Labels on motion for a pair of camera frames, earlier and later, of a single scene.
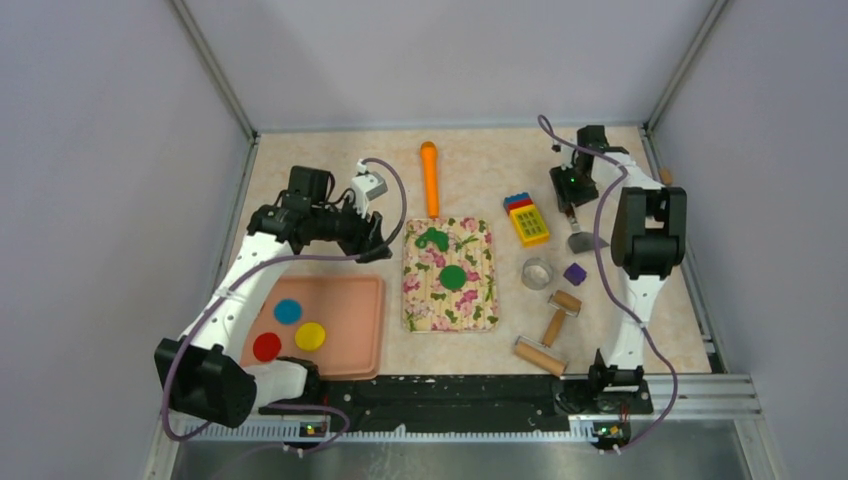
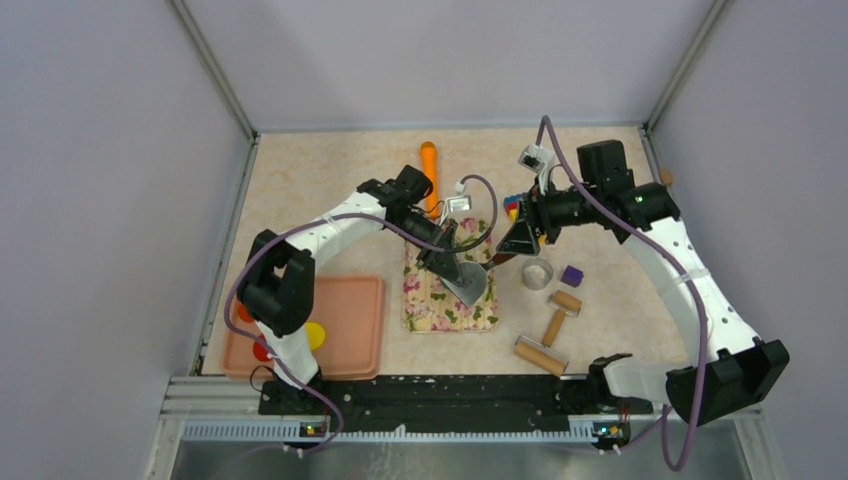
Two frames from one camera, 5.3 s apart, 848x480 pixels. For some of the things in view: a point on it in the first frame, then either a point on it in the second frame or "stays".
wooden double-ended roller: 544,355 stays
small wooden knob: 666,176 stays
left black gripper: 363,231 → 441,263
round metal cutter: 536,273 stays
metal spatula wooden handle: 580,241 → 473,279
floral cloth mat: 430,306 stays
